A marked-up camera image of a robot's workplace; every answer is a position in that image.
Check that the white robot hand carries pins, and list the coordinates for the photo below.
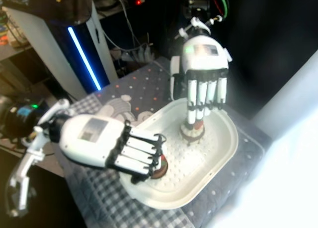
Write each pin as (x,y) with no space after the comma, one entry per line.
(203,61)
(87,143)

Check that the small brown round object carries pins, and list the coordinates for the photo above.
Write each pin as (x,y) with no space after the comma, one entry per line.
(192,134)
(162,169)

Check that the white oval perforated tray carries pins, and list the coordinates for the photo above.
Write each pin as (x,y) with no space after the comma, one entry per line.
(193,168)

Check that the tan side desk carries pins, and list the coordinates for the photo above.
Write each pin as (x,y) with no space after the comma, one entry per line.
(49,167)

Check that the grey quilt with bear print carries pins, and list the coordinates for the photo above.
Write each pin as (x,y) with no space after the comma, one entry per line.
(104,203)

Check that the grey power strip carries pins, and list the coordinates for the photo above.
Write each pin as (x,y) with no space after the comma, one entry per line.
(141,54)

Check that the white computer tower blue light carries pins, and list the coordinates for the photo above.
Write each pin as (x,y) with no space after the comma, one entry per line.
(49,51)

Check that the white blurred panel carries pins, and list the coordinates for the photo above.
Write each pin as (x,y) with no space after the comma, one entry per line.
(285,163)

